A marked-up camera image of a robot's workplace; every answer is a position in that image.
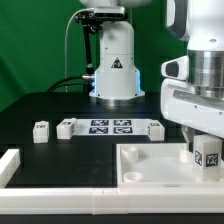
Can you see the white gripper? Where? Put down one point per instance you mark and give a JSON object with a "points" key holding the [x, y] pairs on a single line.
{"points": [[181, 104]]}

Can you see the white square tabletop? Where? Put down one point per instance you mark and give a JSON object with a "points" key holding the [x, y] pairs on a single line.
{"points": [[158, 165]]}

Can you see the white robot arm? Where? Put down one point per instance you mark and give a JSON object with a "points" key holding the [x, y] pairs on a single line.
{"points": [[200, 23]]}

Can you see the fiducial marker sheet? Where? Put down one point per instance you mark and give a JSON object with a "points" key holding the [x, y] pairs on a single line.
{"points": [[111, 127]]}

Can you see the green backdrop curtain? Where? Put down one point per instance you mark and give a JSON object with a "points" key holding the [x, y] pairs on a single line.
{"points": [[32, 45]]}

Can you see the white U-shaped obstacle fence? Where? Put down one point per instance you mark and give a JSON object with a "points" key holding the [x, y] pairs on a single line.
{"points": [[96, 201]]}

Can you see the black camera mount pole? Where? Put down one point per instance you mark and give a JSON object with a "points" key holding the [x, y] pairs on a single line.
{"points": [[89, 66]]}

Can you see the black camera on mount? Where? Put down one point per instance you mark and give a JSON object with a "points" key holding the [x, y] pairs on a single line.
{"points": [[102, 14]]}

